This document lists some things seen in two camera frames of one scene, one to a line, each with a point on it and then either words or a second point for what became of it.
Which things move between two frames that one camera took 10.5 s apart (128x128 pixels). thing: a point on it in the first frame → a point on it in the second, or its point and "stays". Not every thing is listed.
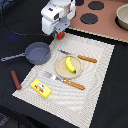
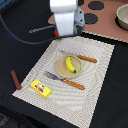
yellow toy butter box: x=41 y=88 stays
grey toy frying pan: x=38 y=53 → x=41 y=28
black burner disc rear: x=96 y=5 stays
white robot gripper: x=56 y=16 → x=69 y=17
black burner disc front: x=89 y=18 stays
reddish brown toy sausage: x=16 y=80 stays
